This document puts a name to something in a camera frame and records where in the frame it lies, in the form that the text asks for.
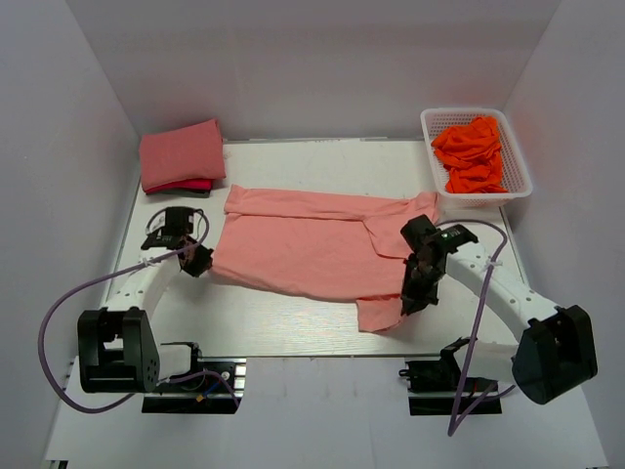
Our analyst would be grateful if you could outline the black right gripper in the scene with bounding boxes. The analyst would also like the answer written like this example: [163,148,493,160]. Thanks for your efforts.
[400,259,444,317]

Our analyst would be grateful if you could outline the light pink t shirt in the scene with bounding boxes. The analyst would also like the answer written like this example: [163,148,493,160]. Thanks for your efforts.
[212,186,439,333]

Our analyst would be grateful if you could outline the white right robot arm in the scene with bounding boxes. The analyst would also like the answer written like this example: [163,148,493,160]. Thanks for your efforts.
[399,241,598,405]

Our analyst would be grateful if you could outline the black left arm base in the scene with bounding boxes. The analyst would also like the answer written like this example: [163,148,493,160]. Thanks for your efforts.
[142,357,247,415]

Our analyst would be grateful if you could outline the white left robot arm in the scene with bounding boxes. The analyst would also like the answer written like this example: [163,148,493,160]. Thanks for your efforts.
[77,234,213,393]

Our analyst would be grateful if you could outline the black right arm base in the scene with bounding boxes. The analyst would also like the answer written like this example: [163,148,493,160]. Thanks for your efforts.
[398,338,502,416]

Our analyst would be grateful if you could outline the folded dark t shirt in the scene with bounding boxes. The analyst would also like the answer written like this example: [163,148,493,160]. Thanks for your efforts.
[146,189,211,198]

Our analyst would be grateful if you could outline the folded magenta t shirt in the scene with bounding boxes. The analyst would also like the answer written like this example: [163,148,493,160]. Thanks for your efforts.
[144,179,213,193]

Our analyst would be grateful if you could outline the folded salmon red t shirt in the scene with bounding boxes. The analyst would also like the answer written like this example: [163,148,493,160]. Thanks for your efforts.
[139,119,227,189]

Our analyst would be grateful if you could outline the orange t shirt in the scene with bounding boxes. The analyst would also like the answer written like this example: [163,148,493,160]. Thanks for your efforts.
[431,116,507,193]

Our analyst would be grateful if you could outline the white perforated plastic basket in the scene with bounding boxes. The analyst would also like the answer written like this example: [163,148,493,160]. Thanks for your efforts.
[421,107,533,208]

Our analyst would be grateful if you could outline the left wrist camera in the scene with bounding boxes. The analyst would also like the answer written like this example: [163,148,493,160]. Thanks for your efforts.
[141,206,195,251]

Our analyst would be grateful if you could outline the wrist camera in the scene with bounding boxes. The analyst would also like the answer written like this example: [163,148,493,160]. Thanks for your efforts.
[400,215,479,255]
[141,206,195,251]

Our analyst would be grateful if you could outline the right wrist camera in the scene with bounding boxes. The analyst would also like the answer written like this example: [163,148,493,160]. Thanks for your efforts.
[400,215,479,255]

